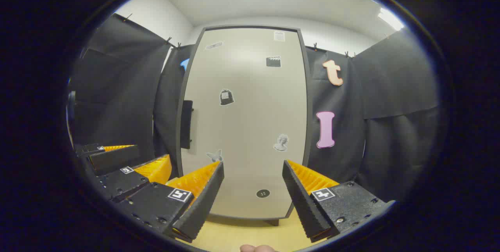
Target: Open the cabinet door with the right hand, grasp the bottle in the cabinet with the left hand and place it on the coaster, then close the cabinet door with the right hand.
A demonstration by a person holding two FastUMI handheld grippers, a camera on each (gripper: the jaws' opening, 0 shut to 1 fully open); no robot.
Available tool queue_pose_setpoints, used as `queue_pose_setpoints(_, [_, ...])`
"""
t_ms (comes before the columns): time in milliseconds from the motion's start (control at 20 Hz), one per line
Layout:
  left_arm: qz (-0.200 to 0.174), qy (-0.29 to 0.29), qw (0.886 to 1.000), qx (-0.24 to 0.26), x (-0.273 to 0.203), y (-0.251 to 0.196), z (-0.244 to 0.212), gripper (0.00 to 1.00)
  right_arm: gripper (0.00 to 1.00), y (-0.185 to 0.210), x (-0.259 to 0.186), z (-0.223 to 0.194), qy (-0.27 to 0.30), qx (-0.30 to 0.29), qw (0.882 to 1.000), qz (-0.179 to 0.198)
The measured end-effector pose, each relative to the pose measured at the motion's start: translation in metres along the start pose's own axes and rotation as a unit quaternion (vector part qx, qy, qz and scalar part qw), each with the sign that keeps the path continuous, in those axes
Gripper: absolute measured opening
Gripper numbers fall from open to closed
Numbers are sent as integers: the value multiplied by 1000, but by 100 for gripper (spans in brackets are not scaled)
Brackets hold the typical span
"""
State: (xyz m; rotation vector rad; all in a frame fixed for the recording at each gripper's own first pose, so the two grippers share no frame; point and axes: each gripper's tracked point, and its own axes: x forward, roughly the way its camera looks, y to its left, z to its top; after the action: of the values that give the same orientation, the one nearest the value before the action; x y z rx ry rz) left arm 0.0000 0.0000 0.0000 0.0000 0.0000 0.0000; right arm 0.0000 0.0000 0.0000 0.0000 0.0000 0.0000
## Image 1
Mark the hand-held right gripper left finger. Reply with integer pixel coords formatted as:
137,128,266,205
116,161,225,243

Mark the black backdrop cloth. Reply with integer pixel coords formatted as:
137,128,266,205
67,13,444,206

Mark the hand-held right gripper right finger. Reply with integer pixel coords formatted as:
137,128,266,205
282,160,395,243

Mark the small ceiling light panel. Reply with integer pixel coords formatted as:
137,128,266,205
377,7,405,32

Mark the black cabinet door handle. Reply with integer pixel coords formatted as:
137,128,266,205
180,100,194,150

